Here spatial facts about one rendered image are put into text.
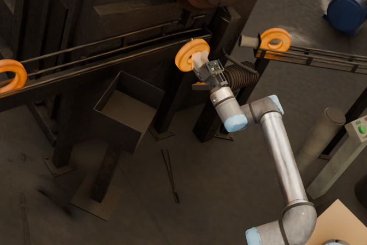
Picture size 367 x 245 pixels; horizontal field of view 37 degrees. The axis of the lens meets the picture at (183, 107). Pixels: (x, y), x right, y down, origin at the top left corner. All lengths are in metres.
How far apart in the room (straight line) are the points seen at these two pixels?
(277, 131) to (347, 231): 0.78
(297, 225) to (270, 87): 1.88
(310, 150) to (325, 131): 0.16
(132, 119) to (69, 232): 0.65
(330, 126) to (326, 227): 0.51
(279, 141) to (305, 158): 0.94
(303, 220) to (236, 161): 1.25
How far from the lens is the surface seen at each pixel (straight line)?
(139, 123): 2.28
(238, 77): 2.83
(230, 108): 2.18
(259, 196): 3.08
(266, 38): 2.79
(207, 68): 2.22
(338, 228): 2.78
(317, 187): 3.17
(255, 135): 3.36
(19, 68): 2.16
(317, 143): 3.01
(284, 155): 2.12
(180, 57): 2.26
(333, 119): 2.91
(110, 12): 2.31
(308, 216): 1.98
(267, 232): 1.97
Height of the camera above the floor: 2.25
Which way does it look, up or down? 43 degrees down
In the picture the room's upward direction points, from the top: 25 degrees clockwise
